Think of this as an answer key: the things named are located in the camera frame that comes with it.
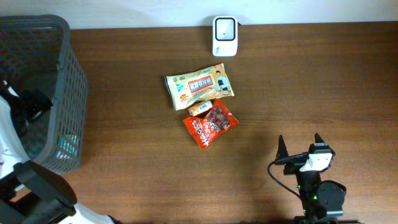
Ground red snack bag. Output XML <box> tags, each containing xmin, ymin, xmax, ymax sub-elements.
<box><xmin>183</xmin><ymin>99</ymin><xmax>239</xmax><ymax>149</ymax></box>

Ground small orange packet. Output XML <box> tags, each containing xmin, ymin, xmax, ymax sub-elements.
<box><xmin>188</xmin><ymin>100</ymin><xmax>213</xmax><ymax>116</ymax></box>

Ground beige wet wipes pack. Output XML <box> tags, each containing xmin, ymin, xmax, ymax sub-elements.
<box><xmin>164</xmin><ymin>63</ymin><xmax>235</xmax><ymax>111</ymax></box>

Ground small green tissue pack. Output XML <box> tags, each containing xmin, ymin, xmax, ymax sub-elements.
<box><xmin>60</xmin><ymin>134</ymin><xmax>79</xmax><ymax>156</ymax></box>

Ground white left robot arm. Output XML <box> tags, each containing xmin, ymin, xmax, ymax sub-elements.
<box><xmin>1</xmin><ymin>80</ymin><xmax>118</xmax><ymax>224</ymax></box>

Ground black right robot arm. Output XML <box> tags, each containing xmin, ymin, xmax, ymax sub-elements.
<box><xmin>271</xmin><ymin>134</ymin><xmax>347</xmax><ymax>224</ymax></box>

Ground white barcode scanner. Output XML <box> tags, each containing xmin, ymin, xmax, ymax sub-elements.
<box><xmin>212</xmin><ymin>16</ymin><xmax>238</xmax><ymax>57</ymax></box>

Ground grey plastic mesh basket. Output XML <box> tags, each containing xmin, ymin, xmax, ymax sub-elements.
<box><xmin>1</xmin><ymin>15</ymin><xmax>89</xmax><ymax>174</ymax></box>

